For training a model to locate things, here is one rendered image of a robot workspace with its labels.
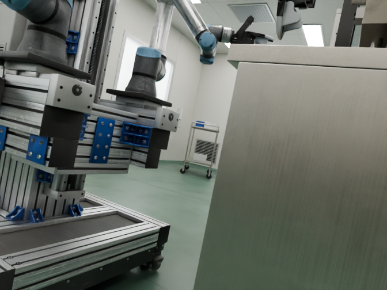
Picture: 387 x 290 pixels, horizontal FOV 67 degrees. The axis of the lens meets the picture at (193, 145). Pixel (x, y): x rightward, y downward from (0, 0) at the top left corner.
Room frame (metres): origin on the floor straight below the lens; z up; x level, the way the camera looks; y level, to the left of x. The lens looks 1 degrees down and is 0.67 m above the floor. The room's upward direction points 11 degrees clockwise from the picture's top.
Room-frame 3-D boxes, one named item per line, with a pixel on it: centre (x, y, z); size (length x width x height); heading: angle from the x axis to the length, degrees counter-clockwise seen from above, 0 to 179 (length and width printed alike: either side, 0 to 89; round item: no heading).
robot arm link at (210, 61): (1.49, 0.02, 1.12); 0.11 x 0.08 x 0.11; 176
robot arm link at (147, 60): (1.40, 0.29, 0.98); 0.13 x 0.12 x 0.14; 176
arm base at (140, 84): (1.39, 0.29, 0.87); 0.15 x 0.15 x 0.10
